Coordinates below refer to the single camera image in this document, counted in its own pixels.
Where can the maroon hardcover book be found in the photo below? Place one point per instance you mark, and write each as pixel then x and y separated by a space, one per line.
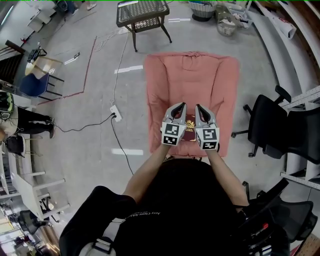
pixel 189 135

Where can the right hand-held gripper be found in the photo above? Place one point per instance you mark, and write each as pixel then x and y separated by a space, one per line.
pixel 208 135

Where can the person's right forearm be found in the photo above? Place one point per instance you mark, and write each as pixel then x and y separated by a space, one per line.
pixel 225 175

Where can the white power strip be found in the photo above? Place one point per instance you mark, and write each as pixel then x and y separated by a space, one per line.
pixel 115 112

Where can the clear plastic box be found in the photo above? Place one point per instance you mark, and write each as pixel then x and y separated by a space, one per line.
pixel 240 15

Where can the black gadget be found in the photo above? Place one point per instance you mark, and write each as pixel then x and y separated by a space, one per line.
pixel 33 56

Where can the blue chair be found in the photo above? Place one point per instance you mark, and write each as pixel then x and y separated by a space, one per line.
pixel 32 85

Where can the dark wicker side table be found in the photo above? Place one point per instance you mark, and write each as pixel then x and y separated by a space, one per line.
pixel 142 11

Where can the white ribbed basket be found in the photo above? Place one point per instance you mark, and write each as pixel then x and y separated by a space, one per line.
pixel 202 12

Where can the black hip-mounted tablet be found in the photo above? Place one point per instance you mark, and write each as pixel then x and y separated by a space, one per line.
pixel 262 200

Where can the person in black shirt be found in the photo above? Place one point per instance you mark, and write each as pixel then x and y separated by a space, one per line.
pixel 180 212

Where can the wooden stool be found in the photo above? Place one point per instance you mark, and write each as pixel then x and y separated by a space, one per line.
pixel 40 66

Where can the person's left forearm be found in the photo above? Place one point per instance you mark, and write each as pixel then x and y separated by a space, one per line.
pixel 145 175

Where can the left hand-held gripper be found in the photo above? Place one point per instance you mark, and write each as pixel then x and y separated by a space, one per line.
pixel 172 131

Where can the white rolled poster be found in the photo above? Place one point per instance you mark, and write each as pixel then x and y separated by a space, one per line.
pixel 282 23

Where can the black bag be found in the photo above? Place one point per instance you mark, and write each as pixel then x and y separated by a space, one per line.
pixel 15 145

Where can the pink armchair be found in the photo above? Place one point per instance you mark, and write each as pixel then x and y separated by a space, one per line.
pixel 190 82

